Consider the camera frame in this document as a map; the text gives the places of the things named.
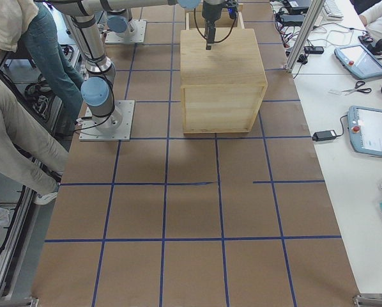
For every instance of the aluminium frame post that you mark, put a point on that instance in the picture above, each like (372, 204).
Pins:
(308, 23)

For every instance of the lower teach pendant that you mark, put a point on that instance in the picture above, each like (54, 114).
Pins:
(365, 130)

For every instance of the upper teach pendant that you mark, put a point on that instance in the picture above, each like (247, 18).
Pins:
(359, 61)

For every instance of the brown paper mat blue grid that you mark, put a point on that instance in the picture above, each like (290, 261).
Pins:
(168, 219)

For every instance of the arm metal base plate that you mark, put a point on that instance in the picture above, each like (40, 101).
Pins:
(121, 31)
(113, 128)

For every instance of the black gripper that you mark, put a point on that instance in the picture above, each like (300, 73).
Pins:
(211, 12)

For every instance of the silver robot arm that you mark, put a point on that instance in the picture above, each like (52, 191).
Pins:
(97, 90)
(125, 13)

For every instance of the person in white sleeve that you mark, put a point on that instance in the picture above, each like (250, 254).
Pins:
(372, 20)

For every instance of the black handled scissors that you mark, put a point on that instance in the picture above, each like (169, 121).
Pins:
(358, 87)

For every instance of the white keyboard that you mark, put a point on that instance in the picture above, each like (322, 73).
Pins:
(331, 11)

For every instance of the black power adapter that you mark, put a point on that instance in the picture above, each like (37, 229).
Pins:
(324, 135)

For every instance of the black box on table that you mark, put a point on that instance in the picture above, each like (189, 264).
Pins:
(313, 50)

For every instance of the teach pendant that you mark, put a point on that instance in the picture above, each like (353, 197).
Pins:
(359, 61)
(365, 130)

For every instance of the person in beige trousers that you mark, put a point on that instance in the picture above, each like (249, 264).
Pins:
(19, 129)

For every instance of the person in blue jeans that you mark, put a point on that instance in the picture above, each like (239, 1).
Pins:
(33, 25)

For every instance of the light wooden drawer cabinet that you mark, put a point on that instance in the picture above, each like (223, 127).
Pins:
(222, 88)

